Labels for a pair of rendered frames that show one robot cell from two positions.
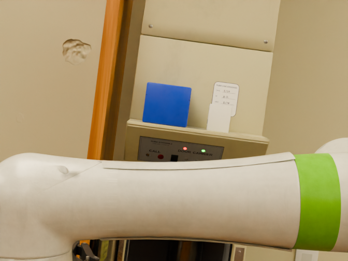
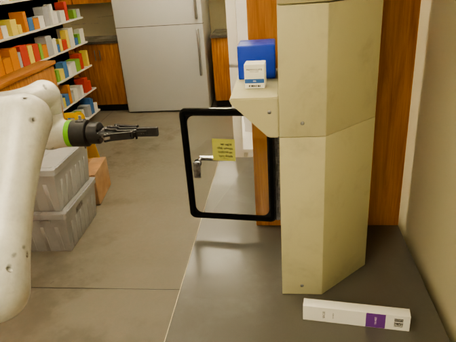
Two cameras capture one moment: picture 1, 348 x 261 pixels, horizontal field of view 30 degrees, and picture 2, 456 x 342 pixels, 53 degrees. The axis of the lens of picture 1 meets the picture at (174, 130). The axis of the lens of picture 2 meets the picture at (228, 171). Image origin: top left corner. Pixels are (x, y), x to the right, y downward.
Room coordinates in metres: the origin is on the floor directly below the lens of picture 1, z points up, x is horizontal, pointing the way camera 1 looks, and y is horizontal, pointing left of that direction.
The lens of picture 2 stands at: (1.59, -1.25, 1.80)
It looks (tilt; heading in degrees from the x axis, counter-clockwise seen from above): 24 degrees down; 99
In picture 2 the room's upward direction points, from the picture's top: 4 degrees counter-clockwise
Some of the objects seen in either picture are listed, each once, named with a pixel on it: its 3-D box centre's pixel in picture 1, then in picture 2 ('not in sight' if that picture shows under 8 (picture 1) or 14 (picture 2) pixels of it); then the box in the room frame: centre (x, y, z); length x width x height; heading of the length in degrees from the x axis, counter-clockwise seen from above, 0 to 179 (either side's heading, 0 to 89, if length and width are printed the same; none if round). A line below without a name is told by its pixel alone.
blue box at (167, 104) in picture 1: (166, 104); (257, 58); (1.49, 0.02, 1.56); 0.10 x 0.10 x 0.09; 2
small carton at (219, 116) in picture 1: (218, 117); (255, 74); (1.49, -0.10, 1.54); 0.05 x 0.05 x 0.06; 88
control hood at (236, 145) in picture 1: (194, 149); (257, 100); (1.49, -0.05, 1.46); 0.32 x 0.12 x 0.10; 92
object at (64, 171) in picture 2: not in sight; (50, 174); (-0.17, 1.56, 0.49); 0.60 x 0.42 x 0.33; 92
